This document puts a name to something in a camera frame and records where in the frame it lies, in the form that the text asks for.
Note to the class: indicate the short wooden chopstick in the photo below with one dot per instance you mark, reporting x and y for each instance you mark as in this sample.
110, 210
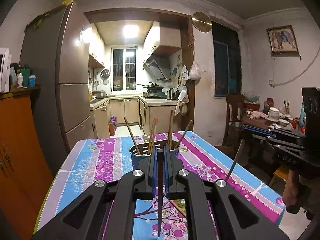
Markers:
132, 136

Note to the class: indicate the wooden chair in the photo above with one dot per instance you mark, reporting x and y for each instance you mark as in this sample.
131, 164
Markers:
233, 125

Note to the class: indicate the steel kettle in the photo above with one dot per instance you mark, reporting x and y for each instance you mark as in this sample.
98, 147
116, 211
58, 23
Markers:
171, 94

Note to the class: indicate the white bottle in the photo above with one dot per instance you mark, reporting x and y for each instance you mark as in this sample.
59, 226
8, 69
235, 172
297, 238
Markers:
20, 80

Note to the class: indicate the framed elephant picture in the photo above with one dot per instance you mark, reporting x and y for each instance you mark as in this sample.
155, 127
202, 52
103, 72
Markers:
282, 41

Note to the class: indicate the round gold wall clock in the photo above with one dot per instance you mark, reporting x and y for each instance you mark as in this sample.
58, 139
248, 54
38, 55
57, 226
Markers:
201, 22

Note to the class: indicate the dark interior window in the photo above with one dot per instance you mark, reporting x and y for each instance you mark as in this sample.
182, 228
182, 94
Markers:
227, 61

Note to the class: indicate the blue thermos bottle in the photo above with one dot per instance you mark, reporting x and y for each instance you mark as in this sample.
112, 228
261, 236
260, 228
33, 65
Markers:
302, 116

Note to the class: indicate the blue lidded cup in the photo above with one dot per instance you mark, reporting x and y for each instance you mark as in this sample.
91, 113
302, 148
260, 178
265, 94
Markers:
32, 79

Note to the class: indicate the floral striped tablecloth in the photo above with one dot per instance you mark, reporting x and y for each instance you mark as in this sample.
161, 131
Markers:
110, 159

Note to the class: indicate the white hanging plastic bag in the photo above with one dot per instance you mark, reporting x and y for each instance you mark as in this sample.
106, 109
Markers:
194, 72

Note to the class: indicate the white microwave oven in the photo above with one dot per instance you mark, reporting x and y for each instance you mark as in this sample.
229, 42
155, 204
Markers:
5, 69

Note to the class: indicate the cluttered wooden side table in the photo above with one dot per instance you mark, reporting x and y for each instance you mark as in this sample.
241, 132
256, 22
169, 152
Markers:
270, 124

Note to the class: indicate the orange wooden cabinet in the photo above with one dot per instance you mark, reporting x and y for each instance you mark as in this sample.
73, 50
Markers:
25, 175

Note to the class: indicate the steel range hood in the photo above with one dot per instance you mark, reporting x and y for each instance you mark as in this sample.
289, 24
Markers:
159, 67

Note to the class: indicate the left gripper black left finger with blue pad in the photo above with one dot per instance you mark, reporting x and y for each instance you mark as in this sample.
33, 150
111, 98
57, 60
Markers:
105, 210

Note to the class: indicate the grey refrigerator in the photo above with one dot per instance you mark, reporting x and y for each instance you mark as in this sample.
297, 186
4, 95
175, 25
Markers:
55, 50

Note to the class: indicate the kitchen window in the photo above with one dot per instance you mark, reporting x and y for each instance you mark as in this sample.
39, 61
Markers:
123, 69

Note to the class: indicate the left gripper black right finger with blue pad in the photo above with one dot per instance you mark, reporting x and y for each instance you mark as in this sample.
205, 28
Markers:
215, 210

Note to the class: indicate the long wooden chopstick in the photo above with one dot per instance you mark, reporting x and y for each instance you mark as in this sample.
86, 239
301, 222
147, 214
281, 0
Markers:
160, 158

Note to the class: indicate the black wok on stove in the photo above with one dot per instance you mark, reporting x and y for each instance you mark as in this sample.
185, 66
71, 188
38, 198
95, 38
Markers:
152, 88

